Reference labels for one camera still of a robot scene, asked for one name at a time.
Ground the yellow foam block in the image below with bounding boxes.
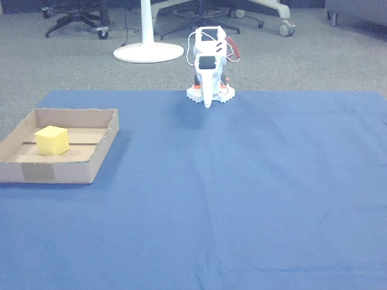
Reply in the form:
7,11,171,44
34,125,71,156

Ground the shallow cardboard box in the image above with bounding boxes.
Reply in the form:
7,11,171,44
0,108,120,185

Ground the white cart leg with caster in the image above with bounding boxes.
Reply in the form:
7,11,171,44
235,0,298,38

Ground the blue table cloth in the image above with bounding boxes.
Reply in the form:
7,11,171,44
0,89,387,290

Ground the black office chair base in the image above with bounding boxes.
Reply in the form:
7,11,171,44
41,0,111,40

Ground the grey furniture with caster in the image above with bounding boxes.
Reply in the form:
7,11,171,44
324,0,387,31

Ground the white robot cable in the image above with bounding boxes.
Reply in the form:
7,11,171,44
186,31,197,67

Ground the red cable sleeve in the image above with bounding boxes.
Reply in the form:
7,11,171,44
225,36,242,63

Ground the black stool base with ring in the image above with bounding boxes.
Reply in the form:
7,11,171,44
160,0,241,41

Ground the white round pedestal stand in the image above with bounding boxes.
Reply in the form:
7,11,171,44
112,0,185,64

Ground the black floor cable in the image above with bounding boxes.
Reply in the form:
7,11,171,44
120,5,130,48

